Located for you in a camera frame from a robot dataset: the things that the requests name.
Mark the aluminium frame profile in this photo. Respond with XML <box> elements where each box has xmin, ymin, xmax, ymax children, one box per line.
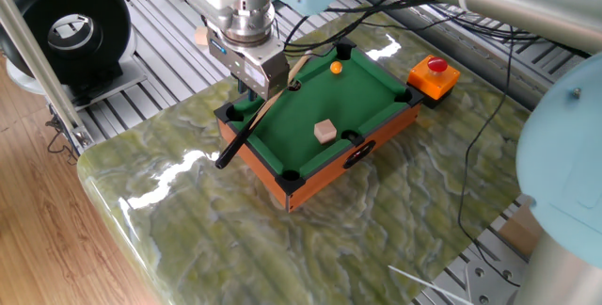
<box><xmin>0</xmin><ymin>0</ymin><xmax>95</xmax><ymax>152</ymax></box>

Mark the orange emergency stop button box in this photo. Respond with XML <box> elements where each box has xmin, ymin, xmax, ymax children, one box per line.
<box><xmin>406</xmin><ymin>55</ymin><xmax>462</xmax><ymax>110</ymax></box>

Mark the black cable bundle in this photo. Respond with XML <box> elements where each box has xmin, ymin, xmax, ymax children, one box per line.
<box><xmin>283</xmin><ymin>0</ymin><xmax>542</xmax><ymax>59</ymax></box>

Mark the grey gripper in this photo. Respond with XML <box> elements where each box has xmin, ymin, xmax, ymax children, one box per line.
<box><xmin>206</xmin><ymin>29</ymin><xmax>291</xmax><ymax>104</ymax></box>

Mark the long thin black cable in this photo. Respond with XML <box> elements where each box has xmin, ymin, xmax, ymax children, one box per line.
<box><xmin>456</xmin><ymin>24</ymin><xmax>522</xmax><ymax>289</ymax></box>

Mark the aluminium mounting plate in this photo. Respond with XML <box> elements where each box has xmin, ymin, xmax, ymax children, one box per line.
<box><xmin>465</xmin><ymin>260</ymin><xmax>528</xmax><ymax>305</ymax></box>

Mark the metal blower base plate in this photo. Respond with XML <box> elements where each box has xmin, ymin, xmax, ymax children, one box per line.
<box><xmin>7</xmin><ymin>29</ymin><xmax>150</xmax><ymax>111</ymax></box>

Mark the black round blower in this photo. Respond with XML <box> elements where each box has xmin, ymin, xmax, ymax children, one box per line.
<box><xmin>0</xmin><ymin>0</ymin><xmax>133</xmax><ymax>85</ymax></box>

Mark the light wooden cube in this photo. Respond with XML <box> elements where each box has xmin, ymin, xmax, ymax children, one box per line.
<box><xmin>313</xmin><ymin>118</ymin><xmax>339</xmax><ymax>146</ymax></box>

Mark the brown cardboard block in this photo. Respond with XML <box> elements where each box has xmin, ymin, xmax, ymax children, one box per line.
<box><xmin>498</xmin><ymin>201</ymin><xmax>545</xmax><ymax>258</ymax></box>

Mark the wooden pool cue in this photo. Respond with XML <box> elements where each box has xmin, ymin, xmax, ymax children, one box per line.
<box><xmin>214</xmin><ymin>53</ymin><xmax>311</xmax><ymax>170</ymax></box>

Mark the mini green pool table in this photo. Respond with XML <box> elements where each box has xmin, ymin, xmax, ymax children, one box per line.
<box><xmin>214</xmin><ymin>36</ymin><xmax>425</xmax><ymax>214</ymax></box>

